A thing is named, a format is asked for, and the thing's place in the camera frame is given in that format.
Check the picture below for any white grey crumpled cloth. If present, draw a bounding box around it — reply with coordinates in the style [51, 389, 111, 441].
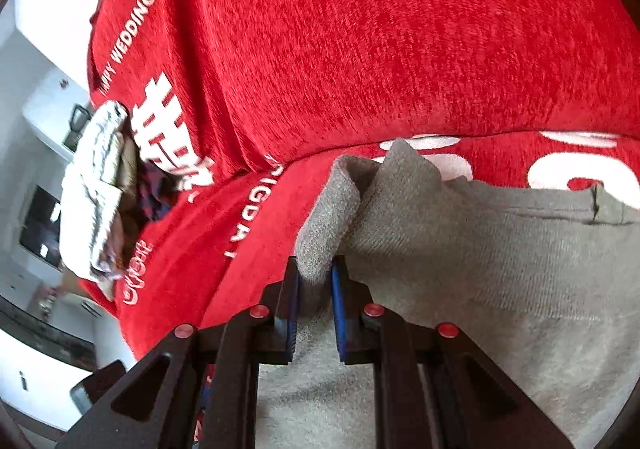
[60, 100, 137, 286]

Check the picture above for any black wall-mounted device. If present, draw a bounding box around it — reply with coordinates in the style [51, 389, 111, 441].
[62, 103, 92, 151]

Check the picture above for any grey knit sweater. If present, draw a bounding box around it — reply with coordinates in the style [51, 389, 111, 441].
[255, 139, 640, 449]

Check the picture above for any dark stone counter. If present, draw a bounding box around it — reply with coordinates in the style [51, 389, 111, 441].
[0, 296, 97, 372]

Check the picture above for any red printed sofa cover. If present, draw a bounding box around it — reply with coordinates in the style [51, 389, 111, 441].
[80, 0, 640, 435]

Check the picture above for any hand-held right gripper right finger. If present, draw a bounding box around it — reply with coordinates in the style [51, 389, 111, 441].
[331, 255, 576, 449]

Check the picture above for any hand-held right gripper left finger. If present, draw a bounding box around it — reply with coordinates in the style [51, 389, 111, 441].
[52, 256, 301, 449]

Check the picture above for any black television screen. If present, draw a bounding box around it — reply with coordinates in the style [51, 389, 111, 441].
[19, 184, 63, 271]

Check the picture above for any dark plaid cloth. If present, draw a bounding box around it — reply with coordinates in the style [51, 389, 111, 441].
[134, 162, 183, 222]

